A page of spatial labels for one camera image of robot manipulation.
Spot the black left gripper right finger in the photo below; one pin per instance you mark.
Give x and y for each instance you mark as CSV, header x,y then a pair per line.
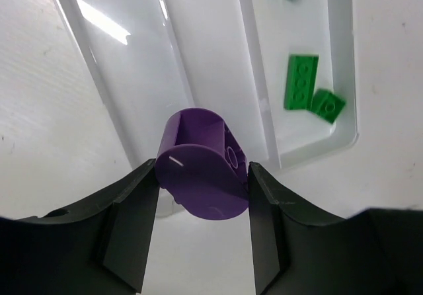
x,y
299,248

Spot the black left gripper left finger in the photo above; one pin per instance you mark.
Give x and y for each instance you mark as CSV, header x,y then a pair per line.
x,y
97,245

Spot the purple lego piece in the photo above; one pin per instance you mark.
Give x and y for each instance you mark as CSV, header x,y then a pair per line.
x,y
201,164

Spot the green lego brick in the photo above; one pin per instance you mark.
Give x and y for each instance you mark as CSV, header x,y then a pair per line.
x,y
326,105
300,81

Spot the white compartment tray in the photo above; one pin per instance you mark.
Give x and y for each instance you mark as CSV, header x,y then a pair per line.
x,y
226,59

